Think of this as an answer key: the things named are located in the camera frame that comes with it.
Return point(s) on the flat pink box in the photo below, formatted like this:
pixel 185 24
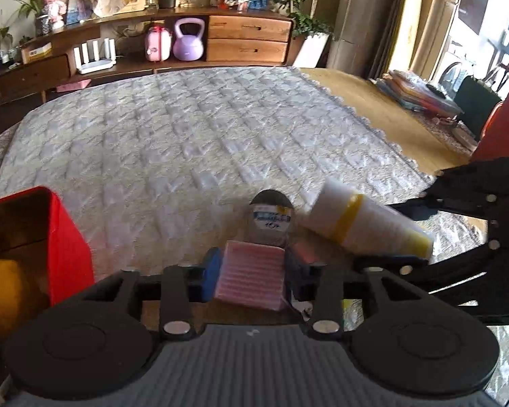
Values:
pixel 73 85

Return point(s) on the orange fruit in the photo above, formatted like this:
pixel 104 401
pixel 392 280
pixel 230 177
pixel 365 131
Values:
pixel 4 296

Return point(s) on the wooden TV cabinet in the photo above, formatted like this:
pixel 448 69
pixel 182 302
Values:
pixel 246 36

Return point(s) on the white planter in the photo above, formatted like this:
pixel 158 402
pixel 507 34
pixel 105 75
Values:
pixel 314 51

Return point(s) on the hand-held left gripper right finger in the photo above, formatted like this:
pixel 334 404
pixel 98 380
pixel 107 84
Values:
pixel 297 276

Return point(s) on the white quilted table mat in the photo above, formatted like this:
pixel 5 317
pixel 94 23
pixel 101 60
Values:
pixel 195 144

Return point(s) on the pink doll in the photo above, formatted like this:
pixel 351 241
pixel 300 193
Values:
pixel 56 0

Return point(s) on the beige curtain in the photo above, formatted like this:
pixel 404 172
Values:
pixel 420 17

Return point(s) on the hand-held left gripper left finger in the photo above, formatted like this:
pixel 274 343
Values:
pixel 210 273

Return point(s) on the purple kettlebell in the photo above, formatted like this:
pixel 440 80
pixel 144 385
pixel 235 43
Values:
pixel 188 42

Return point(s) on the white tube with yellow band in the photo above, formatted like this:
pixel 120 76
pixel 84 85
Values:
pixel 364 216

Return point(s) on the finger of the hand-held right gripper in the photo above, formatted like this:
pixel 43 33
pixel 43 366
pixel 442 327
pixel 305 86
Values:
pixel 475 186
pixel 483 275

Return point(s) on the stack of books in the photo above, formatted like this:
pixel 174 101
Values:
pixel 420 93

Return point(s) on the covered tower air conditioner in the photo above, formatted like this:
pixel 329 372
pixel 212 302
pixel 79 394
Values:
pixel 364 17

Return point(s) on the grey lace tablecloth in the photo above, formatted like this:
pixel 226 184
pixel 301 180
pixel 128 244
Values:
pixel 0 165

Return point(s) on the dark green chair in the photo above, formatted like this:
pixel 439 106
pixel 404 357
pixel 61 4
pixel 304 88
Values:
pixel 477 108

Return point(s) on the small black-lid jar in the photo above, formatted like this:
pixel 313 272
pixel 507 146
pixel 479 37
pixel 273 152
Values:
pixel 271 216

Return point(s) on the white cardboard box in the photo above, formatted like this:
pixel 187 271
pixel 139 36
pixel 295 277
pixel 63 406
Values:
pixel 36 52

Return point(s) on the pink ribbed packet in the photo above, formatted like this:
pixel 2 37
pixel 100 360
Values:
pixel 252 273

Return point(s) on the small leafy plant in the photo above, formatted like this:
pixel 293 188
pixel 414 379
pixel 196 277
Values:
pixel 0 36

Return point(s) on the pink toy suitcase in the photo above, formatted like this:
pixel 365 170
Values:
pixel 158 44

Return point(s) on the white router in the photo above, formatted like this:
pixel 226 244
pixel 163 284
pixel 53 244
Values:
pixel 95 57

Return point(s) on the bamboo table mat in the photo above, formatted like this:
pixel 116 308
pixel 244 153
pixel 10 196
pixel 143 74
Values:
pixel 386 118

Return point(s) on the red tin box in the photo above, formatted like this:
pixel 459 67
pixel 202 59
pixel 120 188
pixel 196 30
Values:
pixel 63 246

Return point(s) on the red thermos jug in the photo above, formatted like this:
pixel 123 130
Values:
pixel 507 123

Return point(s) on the pink and blue picture board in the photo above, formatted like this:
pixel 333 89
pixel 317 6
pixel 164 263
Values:
pixel 78 4

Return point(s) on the potted green plant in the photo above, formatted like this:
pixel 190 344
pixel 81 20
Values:
pixel 36 12

